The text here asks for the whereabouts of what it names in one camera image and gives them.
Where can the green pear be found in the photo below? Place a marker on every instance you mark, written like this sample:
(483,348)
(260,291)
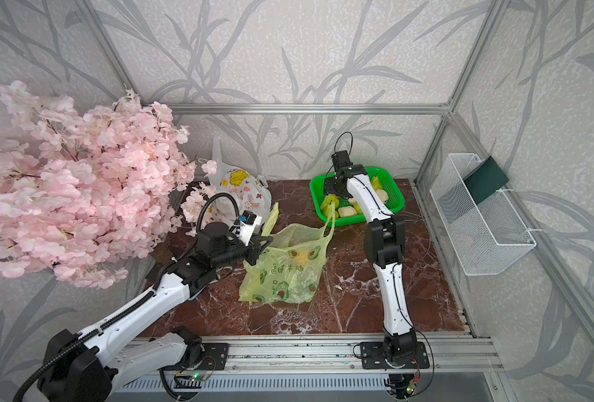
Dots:
(330,213)
(376,184)
(330,202)

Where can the cream pear bottom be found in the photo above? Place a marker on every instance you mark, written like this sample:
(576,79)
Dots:
(347,211)

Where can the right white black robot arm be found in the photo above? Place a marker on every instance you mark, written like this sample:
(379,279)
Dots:
(384,247)

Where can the orange pear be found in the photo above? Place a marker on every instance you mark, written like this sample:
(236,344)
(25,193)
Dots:
(300,257)

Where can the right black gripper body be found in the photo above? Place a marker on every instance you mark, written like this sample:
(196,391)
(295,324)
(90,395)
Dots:
(330,185)

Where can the pink artificial blossom tree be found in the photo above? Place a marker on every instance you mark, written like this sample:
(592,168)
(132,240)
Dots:
(97,190)

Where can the white printed plastic bag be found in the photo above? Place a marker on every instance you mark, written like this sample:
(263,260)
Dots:
(251,192)

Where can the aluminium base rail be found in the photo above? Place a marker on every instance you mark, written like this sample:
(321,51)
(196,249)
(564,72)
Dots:
(342,362)

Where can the green pear bottom left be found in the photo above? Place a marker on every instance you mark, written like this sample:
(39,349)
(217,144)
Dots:
(330,213)

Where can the dark green card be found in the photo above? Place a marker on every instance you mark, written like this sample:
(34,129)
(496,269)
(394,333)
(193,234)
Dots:
(485,180)

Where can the cream pear right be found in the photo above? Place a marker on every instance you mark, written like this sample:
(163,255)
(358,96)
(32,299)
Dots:
(383,195)

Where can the green plastic basket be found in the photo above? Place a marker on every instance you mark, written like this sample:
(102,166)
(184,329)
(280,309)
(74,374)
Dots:
(395,203)

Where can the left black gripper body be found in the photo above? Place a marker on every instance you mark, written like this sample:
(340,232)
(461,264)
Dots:
(232,251)

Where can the green pear top right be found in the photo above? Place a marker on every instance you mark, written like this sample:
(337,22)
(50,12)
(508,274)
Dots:
(376,184)

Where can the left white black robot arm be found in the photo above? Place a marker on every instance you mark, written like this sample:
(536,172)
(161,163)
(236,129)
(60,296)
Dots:
(91,364)

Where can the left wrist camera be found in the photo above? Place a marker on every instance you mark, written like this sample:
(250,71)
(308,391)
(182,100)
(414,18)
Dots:
(248,224)

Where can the white wire mesh basket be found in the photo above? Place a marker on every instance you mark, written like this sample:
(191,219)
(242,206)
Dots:
(487,236)

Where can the cream pear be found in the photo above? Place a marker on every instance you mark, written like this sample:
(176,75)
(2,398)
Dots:
(347,211)
(383,195)

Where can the light green plastic bag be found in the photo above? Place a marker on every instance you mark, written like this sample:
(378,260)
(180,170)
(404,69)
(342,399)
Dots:
(275,277)

